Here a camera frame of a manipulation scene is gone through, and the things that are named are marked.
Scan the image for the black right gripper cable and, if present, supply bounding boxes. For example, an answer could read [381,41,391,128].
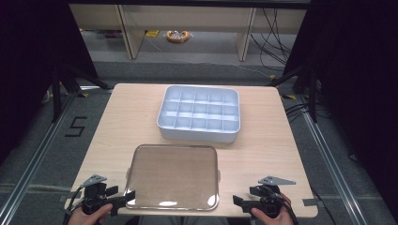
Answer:
[266,187,300,225]

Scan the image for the black metal stand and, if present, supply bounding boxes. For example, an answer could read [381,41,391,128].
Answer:
[268,61,319,124]
[51,61,111,124]

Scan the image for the white compartment storage box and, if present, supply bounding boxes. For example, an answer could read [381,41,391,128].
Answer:
[156,84,241,144]

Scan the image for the hanging black cable bundle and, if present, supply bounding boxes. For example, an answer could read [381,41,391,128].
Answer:
[249,7,296,73]

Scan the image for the dark curtain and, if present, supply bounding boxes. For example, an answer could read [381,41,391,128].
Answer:
[282,0,398,215]
[0,0,99,165]

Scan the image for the black floor cable bundle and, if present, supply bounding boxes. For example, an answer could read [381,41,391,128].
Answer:
[283,101,315,124]

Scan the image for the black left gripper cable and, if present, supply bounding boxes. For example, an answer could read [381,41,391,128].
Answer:
[63,187,86,225]

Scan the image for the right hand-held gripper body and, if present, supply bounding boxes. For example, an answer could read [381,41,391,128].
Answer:
[250,175,297,219]

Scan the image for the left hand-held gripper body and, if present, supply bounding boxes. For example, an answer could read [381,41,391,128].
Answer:
[80,173,114,216]

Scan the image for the aluminium floor rail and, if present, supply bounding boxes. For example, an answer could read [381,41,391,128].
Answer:
[0,92,79,225]
[298,95,368,225]

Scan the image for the light wooden shelf unit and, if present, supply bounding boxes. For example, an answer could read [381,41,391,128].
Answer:
[69,3,308,62]

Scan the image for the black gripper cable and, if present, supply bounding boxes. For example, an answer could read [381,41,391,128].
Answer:
[266,187,300,225]
[63,187,86,225]

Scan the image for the person's left hand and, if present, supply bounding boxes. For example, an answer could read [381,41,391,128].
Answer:
[67,202,114,225]

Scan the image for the person's grey trousers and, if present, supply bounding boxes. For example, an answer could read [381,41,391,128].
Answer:
[136,215,230,225]

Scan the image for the transparent plastic lid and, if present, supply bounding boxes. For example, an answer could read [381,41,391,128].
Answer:
[123,143,222,211]

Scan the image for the person's right hand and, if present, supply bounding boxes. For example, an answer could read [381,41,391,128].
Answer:
[251,192,296,225]

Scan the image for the orange tape roll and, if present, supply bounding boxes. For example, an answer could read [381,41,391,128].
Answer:
[165,29,191,44]

